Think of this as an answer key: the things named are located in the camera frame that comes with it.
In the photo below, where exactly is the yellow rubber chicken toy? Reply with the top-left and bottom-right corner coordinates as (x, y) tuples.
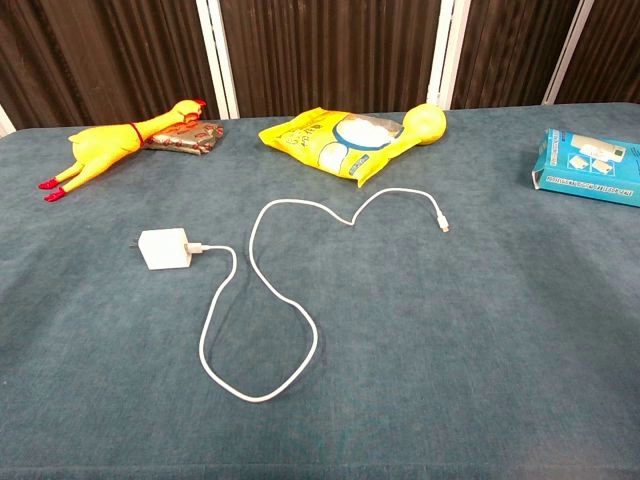
(38, 98), (208, 203)

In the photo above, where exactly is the white cube wall charger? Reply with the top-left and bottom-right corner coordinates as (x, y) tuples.
(135, 227), (190, 272)

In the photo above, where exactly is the grey red patterned pouch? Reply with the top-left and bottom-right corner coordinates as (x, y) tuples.
(144, 119), (225, 157)

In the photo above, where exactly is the brown pleated curtain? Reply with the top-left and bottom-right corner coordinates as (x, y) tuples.
(0, 0), (640, 131)

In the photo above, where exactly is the white usb cable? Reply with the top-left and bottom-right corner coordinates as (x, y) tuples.
(185, 187), (453, 404)

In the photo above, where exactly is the blue cardboard product box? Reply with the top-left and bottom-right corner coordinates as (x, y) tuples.
(530, 127), (640, 209)

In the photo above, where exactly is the teal table cloth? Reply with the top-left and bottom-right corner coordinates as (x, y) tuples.
(0, 102), (640, 480)

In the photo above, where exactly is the yellow plastic scoop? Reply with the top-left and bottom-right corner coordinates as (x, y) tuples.
(402, 103), (448, 147)

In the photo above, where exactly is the yellow plastic snack bag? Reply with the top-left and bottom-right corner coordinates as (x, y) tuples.
(257, 106), (407, 189)

